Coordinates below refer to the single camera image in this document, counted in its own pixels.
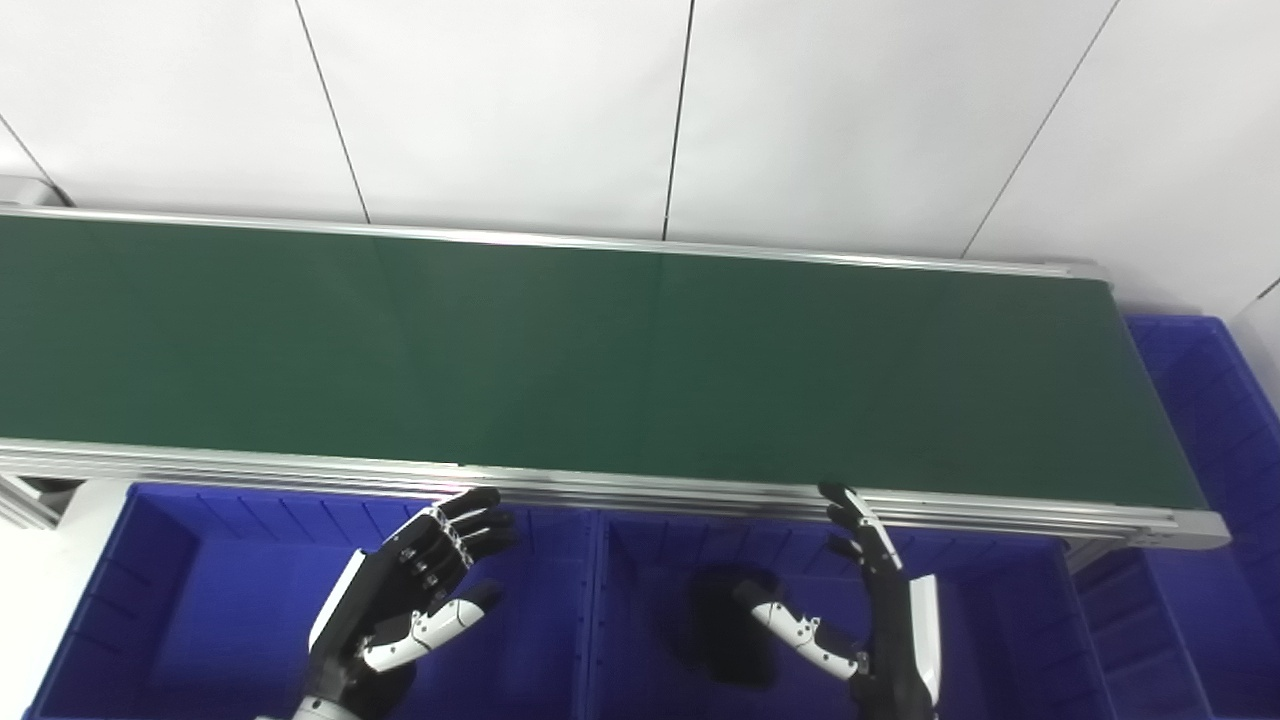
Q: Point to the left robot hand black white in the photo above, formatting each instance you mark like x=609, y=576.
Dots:
x=370, y=610

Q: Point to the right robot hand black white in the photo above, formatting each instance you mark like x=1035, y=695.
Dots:
x=895, y=650

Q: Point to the black cylinder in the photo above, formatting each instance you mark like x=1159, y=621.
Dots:
x=720, y=630

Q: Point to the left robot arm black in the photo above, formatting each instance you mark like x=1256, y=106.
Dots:
x=315, y=712

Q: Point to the blue plastic bin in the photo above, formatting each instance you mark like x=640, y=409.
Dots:
x=1000, y=640
x=1210, y=500
x=200, y=620

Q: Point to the green conveyor belt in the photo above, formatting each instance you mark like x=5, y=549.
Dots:
x=700, y=495
x=600, y=350

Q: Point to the aluminium conveyor support leg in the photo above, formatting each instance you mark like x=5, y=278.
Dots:
x=30, y=500

